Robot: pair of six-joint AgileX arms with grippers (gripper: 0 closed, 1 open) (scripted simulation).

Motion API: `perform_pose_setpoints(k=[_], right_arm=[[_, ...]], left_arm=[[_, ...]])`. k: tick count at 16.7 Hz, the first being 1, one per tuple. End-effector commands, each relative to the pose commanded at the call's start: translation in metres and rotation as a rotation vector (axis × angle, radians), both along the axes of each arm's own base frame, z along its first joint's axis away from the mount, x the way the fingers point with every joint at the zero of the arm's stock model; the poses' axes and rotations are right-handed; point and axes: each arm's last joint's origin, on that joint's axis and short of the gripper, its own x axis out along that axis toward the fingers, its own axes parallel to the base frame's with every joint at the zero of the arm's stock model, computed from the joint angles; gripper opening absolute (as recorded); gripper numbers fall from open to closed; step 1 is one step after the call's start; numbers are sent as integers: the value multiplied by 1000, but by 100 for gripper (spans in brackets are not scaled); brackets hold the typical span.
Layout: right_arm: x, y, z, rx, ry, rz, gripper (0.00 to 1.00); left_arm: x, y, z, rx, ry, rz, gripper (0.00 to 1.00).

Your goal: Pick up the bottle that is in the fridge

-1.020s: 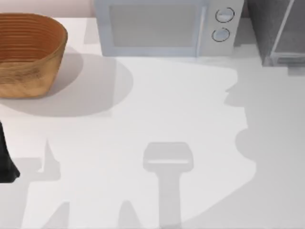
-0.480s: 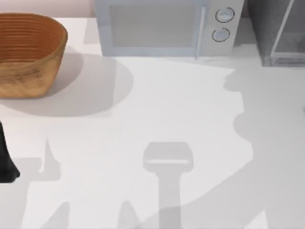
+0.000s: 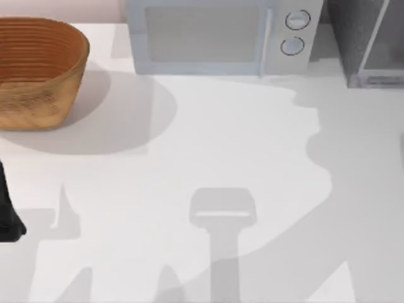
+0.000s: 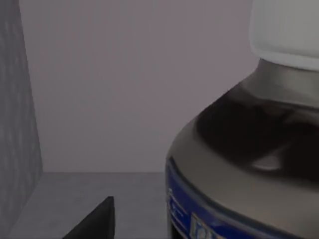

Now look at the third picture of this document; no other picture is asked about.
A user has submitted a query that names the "microwave oven door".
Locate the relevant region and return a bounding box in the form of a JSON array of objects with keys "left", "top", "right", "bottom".
[{"left": 124, "top": 0, "right": 273, "bottom": 77}]

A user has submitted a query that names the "grey cabinet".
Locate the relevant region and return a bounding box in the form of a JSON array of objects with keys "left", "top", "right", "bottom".
[{"left": 326, "top": 0, "right": 404, "bottom": 89}]

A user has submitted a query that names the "round microwave knob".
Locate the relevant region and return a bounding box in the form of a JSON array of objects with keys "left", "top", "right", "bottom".
[
  {"left": 285, "top": 9, "right": 311, "bottom": 30},
  {"left": 280, "top": 36, "right": 306, "bottom": 57}
]

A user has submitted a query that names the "brown wicker basket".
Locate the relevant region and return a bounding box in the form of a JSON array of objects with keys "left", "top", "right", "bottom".
[{"left": 0, "top": 17, "right": 91, "bottom": 131}]

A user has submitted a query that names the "microwave door handle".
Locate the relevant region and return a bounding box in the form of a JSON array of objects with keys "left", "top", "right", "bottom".
[{"left": 260, "top": 8, "right": 273, "bottom": 78}]

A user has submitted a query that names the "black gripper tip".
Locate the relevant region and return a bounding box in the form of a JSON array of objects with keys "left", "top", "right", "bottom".
[{"left": 0, "top": 162, "right": 27, "bottom": 243}]

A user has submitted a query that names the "pale microwave oven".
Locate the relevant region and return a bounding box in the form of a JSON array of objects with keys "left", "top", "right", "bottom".
[{"left": 124, "top": 0, "right": 324, "bottom": 78}]

